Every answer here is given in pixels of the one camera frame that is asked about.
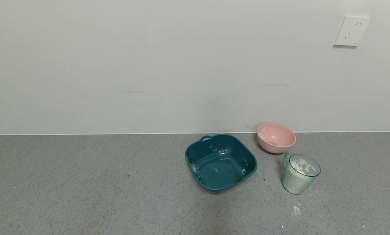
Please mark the pink ribbed bowl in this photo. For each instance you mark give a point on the pink ribbed bowl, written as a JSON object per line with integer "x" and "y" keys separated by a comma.
{"x": 276, "y": 138}

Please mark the spilled white powder patch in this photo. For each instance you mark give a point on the spilled white powder patch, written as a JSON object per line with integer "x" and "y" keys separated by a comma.
{"x": 296, "y": 211}

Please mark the teal square plastic tray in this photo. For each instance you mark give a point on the teal square plastic tray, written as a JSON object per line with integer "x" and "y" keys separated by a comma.
{"x": 214, "y": 153}

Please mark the white wall socket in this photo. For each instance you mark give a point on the white wall socket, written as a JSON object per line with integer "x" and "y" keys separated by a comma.
{"x": 351, "y": 31}

